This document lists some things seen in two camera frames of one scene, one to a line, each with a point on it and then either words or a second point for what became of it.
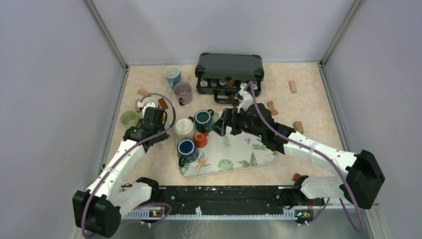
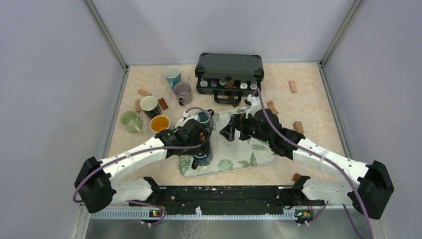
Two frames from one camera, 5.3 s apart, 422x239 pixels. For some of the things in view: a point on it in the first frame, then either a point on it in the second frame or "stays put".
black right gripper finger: (227, 119) → (228, 131)
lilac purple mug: (183, 90) stays put
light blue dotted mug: (173, 72) stays put
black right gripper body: (243, 124) stays put
